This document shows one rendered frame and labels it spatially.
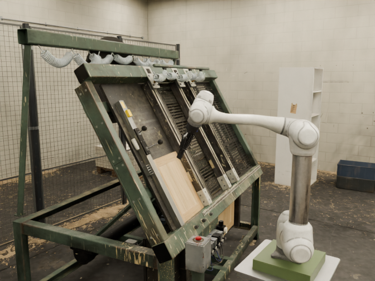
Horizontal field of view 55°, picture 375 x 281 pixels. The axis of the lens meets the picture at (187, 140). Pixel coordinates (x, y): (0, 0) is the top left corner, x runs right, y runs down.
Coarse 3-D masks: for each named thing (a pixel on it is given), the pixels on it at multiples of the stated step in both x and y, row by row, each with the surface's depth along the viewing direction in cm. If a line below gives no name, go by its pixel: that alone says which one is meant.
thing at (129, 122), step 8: (120, 104) 243; (120, 112) 244; (128, 120) 243; (128, 128) 244; (136, 136) 242; (144, 152) 241; (144, 160) 242; (152, 160) 244; (152, 168) 240; (152, 176) 241; (160, 176) 243; (160, 184) 239; (160, 192) 240; (168, 192) 242; (168, 200) 239; (168, 208) 240; (176, 208) 242; (176, 216) 238; (176, 224) 239
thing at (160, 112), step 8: (152, 72) 286; (152, 80) 280; (144, 88) 283; (152, 88) 280; (152, 96) 281; (152, 104) 282; (160, 104) 281; (160, 112) 280; (160, 120) 281; (168, 120) 280; (168, 128) 279; (168, 136) 280; (176, 136) 280; (176, 144) 278; (176, 152) 279; (184, 152) 278; (184, 160) 277; (192, 168) 276; (192, 176) 276; (200, 184) 276; (200, 192) 275; (208, 200) 275
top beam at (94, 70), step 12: (84, 72) 221; (96, 72) 226; (108, 72) 237; (120, 72) 249; (132, 72) 263; (144, 72) 277; (156, 72) 294; (168, 72) 312; (180, 72) 333; (204, 72) 385
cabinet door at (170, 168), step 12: (168, 156) 267; (168, 168) 260; (180, 168) 273; (168, 180) 253; (180, 180) 266; (180, 192) 259; (192, 192) 271; (180, 204) 252; (192, 204) 264; (192, 216) 257
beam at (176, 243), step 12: (252, 168) 388; (240, 180) 346; (252, 180) 372; (240, 192) 334; (228, 204) 304; (204, 216) 264; (216, 216) 278; (180, 228) 234; (192, 228) 244; (168, 240) 218; (180, 240) 228; (156, 252) 218; (168, 252) 214
